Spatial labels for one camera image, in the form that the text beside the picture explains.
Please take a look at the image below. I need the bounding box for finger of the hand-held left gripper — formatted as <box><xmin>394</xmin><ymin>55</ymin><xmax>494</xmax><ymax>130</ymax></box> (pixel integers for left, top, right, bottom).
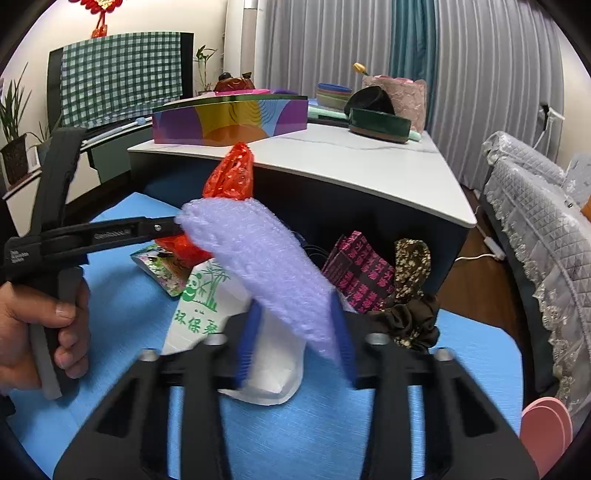
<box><xmin>69</xmin><ymin>216</ymin><xmax>185</xmax><ymax>254</ymax></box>

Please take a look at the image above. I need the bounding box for colourful gift box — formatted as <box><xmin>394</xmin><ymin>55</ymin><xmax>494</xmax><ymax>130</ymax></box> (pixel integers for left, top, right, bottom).
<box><xmin>151</xmin><ymin>95</ymin><xmax>309</xmax><ymax>146</ymax></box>

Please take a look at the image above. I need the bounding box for red brown teapot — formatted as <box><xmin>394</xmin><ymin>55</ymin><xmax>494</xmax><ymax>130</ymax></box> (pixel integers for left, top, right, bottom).
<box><xmin>213</xmin><ymin>71</ymin><xmax>256</xmax><ymax>93</ymax></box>

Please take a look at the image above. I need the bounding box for white top coffee table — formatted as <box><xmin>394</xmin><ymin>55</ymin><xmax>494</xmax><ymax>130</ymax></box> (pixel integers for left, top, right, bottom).
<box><xmin>127</xmin><ymin>122</ymin><xmax>478</xmax><ymax>305</ymax></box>

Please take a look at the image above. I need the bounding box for grey pleated curtain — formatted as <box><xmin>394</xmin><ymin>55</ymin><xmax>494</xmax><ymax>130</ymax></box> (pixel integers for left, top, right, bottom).
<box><xmin>256</xmin><ymin>0</ymin><xmax>393</xmax><ymax>100</ymax></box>
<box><xmin>431</xmin><ymin>0</ymin><xmax>566</xmax><ymax>174</ymax></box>

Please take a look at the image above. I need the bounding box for lucky bamboo plant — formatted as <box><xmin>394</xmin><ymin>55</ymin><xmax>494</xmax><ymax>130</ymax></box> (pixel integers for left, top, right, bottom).
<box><xmin>193</xmin><ymin>45</ymin><xmax>218</xmax><ymax>95</ymax></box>

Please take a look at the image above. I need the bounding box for red plastic bag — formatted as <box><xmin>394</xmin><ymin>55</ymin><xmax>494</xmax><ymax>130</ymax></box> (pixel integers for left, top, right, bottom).
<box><xmin>154</xmin><ymin>142</ymin><xmax>257</xmax><ymax>271</ymax></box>

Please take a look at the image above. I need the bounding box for pink plastic bin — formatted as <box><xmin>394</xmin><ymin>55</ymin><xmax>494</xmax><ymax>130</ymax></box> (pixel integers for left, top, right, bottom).
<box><xmin>521</xmin><ymin>397</ymin><xmax>575</xmax><ymax>480</ymax></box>

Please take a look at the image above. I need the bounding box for white floor lamp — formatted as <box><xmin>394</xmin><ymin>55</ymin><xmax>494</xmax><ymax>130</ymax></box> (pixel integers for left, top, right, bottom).
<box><xmin>538</xmin><ymin>102</ymin><xmax>566</xmax><ymax>162</ymax></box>

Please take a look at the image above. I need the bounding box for person's left hand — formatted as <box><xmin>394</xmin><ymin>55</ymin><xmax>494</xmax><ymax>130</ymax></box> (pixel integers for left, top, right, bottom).
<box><xmin>0</xmin><ymin>279</ymin><xmax>92</xmax><ymax>395</ymax></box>

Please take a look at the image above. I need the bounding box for white bag green panda print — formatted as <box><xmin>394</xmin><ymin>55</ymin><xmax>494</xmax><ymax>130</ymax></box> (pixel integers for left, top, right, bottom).
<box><xmin>164</xmin><ymin>258</ymin><xmax>305</xmax><ymax>407</ymax></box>

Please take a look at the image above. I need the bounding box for grey quilted sofa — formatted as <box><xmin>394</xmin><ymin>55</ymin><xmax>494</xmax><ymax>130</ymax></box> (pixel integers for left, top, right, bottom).
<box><xmin>478</xmin><ymin>130</ymin><xmax>591</xmax><ymax>430</ymax></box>

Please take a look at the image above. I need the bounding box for grey television cabinet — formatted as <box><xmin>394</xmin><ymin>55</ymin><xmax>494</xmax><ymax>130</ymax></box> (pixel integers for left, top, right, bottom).
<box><xmin>85</xmin><ymin>124</ymin><xmax>155</xmax><ymax>185</ymax></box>

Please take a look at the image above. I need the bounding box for stack of coloured bowls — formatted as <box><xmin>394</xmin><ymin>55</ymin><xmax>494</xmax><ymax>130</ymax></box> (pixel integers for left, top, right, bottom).
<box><xmin>316</xmin><ymin>82</ymin><xmax>354</xmax><ymax>112</ymax></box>

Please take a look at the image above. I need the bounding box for red knot wall ornament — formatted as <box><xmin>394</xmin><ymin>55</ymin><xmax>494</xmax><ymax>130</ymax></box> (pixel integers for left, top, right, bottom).
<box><xmin>69</xmin><ymin>0</ymin><xmax>126</xmax><ymax>38</ymax></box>

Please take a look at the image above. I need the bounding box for teal curtain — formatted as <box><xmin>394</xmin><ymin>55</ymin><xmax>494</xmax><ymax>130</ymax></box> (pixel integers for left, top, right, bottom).
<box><xmin>388</xmin><ymin>0</ymin><xmax>439</xmax><ymax>79</ymax></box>

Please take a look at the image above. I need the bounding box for potted plant dark pot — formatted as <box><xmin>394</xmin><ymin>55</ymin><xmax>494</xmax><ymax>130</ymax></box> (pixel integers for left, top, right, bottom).
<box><xmin>0</xmin><ymin>78</ymin><xmax>33</xmax><ymax>185</ymax></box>

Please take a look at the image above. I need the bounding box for pink lace basket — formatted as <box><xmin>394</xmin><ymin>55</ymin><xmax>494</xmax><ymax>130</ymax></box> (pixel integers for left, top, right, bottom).
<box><xmin>361</xmin><ymin>74</ymin><xmax>428</xmax><ymax>134</ymax></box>

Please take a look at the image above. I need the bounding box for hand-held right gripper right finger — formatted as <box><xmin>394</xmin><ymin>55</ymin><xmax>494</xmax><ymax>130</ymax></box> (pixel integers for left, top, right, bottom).
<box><xmin>330</xmin><ymin>291</ymin><xmax>541</xmax><ymax>480</ymax></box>

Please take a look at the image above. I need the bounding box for brown floral scrunchie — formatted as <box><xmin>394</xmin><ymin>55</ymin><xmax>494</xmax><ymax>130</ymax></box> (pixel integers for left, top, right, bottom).
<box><xmin>369</xmin><ymin>237</ymin><xmax>441</xmax><ymax>349</ymax></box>

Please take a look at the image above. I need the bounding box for purple bubble wrap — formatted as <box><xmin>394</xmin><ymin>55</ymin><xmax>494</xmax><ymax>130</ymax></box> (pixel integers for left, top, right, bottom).
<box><xmin>178</xmin><ymin>196</ymin><xmax>354</xmax><ymax>374</ymax></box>

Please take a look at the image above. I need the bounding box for blue mat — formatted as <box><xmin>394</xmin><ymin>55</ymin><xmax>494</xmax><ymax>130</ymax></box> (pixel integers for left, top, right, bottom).
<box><xmin>21</xmin><ymin>191</ymin><xmax>525</xmax><ymax>480</ymax></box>

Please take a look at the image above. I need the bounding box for mint green tray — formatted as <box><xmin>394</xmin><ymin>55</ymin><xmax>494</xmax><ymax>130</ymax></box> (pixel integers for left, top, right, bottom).
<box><xmin>307</xmin><ymin>105</ymin><xmax>423</xmax><ymax>141</ymax></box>

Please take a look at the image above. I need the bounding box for green checked cloth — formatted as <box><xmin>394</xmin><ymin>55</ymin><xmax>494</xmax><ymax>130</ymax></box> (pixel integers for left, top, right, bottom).
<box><xmin>60</xmin><ymin>32</ymin><xmax>183</xmax><ymax>127</ymax></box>

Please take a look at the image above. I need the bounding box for pink black patterned packet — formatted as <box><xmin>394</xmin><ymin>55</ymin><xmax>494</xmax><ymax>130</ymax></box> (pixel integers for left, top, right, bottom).
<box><xmin>321</xmin><ymin>231</ymin><xmax>398</xmax><ymax>315</ymax></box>

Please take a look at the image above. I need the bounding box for green panda snack packet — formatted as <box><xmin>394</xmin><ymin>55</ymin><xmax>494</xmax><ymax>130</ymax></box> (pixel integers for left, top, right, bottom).
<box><xmin>130</xmin><ymin>244</ymin><xmax>195</xmax><ymax>297</ymax></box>

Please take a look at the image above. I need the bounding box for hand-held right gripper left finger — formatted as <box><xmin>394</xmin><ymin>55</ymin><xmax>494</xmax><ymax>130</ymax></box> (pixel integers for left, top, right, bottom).
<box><xmin>53</xmin><ymin>302</ymin><xmax>264</xmax><ymax>480</ymax></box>

